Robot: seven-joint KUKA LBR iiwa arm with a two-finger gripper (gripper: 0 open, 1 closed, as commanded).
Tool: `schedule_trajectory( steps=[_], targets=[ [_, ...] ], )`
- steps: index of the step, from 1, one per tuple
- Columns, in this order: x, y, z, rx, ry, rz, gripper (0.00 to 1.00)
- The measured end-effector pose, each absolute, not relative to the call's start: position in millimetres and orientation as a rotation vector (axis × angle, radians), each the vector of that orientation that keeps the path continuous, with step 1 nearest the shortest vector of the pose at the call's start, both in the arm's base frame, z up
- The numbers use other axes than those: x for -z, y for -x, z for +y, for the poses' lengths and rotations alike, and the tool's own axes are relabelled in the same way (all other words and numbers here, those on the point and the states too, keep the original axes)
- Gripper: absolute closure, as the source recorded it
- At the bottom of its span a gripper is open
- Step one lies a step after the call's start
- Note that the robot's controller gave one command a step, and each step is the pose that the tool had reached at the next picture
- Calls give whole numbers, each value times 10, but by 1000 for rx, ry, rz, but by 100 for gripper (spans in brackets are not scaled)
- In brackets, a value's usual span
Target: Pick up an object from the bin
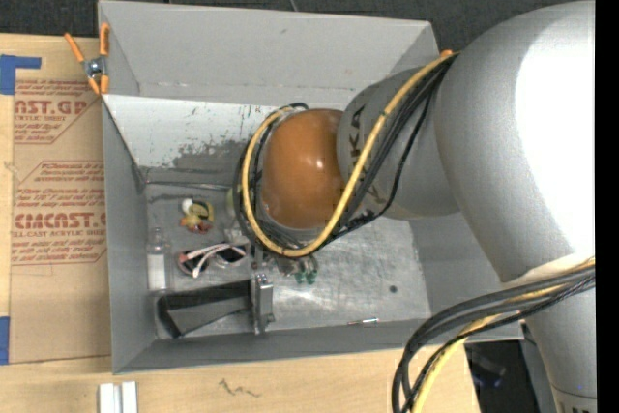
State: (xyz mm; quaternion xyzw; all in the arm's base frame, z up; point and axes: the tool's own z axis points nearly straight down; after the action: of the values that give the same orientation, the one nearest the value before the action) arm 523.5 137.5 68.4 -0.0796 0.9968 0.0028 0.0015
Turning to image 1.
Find grey metal bin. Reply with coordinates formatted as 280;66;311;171
96;0;526;376

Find yellow and white toy duck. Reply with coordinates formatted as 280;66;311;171
179;197;216;235

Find dark green flat block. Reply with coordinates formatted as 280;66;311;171
156;280;255;339

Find brown cardboard board red print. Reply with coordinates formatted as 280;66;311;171
0;32;113;366

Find clear glass bottle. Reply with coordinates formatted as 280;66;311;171
145;226;171;292

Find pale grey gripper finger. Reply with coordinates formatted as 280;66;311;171
257;273;276;336
249;277;260;336

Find white frame sunglasses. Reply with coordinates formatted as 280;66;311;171
177;242;249;280

